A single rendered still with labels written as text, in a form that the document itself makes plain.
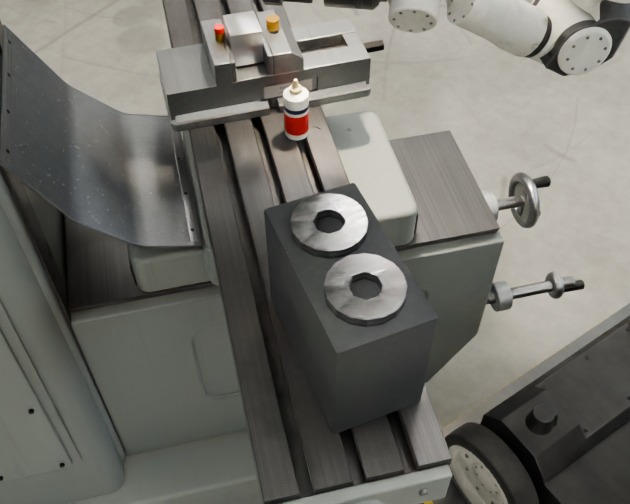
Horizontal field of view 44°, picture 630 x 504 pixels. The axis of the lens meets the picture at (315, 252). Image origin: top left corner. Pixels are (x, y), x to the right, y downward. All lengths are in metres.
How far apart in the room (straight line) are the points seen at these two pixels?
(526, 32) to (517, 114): 1.71
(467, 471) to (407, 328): 0.70
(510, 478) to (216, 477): 0.68
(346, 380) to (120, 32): 2.54
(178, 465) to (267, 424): 0.83
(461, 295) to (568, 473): 0.39
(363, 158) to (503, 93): 1.58
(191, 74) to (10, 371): 0.57
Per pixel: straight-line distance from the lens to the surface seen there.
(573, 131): 2.86
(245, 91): 1.31
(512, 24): 1.15
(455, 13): 1.14
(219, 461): 1.78
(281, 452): 0.96
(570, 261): 2.44
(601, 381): 1.50
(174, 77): 1.32
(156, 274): 1.31
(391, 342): 0.83
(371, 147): 1.44
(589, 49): 1.19
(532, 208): 1.61
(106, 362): 1.49
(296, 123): 1.26
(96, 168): 1.29
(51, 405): 1.48
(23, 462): 1.64
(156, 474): 1.79
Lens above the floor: 1.81
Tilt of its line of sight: 51 degrees down
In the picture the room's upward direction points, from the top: straight up
